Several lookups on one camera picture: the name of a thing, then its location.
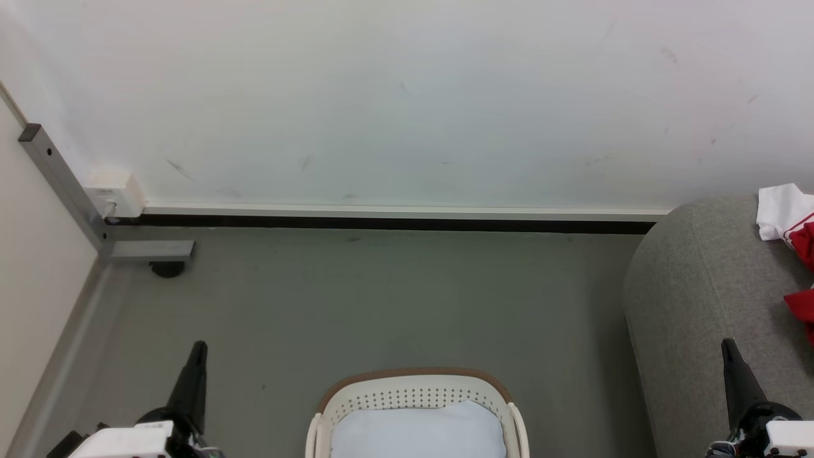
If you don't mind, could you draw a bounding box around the red and white garment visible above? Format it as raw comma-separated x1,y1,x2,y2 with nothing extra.
755,183,814,347

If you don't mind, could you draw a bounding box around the grey metal frame post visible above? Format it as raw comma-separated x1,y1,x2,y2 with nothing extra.
18,123,195,263

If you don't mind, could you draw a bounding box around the grey fabric sofa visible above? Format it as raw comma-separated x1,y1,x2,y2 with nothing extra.
623,194,814,458

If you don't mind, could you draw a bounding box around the white and black skirting strip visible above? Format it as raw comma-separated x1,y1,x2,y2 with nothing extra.
105,204,673,235

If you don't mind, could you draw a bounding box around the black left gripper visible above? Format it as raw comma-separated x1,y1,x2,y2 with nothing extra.
137,340,223,458

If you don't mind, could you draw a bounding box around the white wall socket box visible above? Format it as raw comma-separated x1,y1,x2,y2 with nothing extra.
85,173,146,220

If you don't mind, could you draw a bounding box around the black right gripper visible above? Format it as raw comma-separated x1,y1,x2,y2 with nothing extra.
721,338,802,458

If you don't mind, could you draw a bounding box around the white laundry basket brown rim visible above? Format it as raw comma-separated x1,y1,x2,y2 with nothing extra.
305,367,530,458

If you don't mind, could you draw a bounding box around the light blue cloth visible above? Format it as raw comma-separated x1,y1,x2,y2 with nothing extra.
331,399,507,458

